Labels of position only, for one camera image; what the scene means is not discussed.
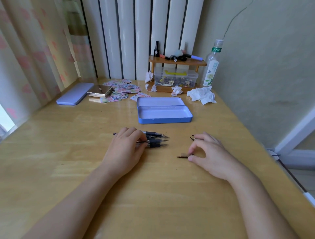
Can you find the person's right hand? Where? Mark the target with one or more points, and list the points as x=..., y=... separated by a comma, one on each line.
x=216, y=160

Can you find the person's left hand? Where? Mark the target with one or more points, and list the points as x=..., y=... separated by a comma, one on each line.
x=123, y=152

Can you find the person's right thumb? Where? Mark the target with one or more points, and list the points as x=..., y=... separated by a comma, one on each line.
x=196, y=160

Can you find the person's left fingers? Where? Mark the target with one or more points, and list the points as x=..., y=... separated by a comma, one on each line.
x=134, y=140

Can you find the black pen cap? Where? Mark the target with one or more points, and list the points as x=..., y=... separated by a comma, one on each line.
x=183, y=156
x=192, y=138

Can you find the black gel pen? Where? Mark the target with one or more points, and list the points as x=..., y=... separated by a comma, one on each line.
x=155, y=145
x=153, y=137
x=153, y=134
x=157, y=140

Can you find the person's left forearm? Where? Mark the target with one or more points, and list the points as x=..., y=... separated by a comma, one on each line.
x=81, y=204

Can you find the person's right forearm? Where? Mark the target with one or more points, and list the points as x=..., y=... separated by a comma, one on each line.
x=258, y=209

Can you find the open blue tin pencil case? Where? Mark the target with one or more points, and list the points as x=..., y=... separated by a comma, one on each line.
x=163, y=113

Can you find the pile of colourful paper cards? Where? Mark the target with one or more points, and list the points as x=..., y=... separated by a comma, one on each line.
x=125, y=90

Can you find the small crumpled white tissue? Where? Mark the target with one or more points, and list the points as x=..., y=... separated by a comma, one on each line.
x=148, y=76
x=176, y=91
x=151, y=88

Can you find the shiny gold metal box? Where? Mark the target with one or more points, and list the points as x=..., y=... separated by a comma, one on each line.
x=99, y=90

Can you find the large crumpled white tissue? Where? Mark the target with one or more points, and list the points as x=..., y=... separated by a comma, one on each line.
x=201, y=94

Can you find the small colourful pieces in box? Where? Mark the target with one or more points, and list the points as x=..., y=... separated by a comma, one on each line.
x=174, y=81

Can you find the clear plastic storage box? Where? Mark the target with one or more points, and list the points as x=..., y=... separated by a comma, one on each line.
x=176, y=78

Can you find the closed lavender pencil case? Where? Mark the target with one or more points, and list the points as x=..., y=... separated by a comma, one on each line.
x=73, y=94

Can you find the yellow item in storage box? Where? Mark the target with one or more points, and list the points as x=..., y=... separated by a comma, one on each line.
x=174, y=72

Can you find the small wooden shelf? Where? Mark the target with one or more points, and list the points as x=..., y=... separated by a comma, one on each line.
x=177, y=62

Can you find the red lipstick tube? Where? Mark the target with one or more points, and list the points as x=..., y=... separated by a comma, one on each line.
x=163, y=56

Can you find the black cosmetic tube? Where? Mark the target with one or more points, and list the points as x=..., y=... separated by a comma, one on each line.
x=174, y=58

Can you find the black nail polish bottle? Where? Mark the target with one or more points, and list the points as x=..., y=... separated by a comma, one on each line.
x=156, y=50

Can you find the clear plastic bottle flower label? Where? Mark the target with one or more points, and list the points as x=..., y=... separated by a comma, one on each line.
x=211, y=69

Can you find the pink white makeup sponge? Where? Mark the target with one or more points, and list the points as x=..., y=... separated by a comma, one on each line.
x=178, y=52

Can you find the purple marker pen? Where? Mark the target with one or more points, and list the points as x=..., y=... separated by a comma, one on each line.
x=194, y=57

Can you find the white column radiator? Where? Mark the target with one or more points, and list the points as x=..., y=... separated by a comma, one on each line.
x=142, y=34

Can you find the pink floral curtain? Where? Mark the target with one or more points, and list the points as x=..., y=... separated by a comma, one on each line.
x=37, y=56

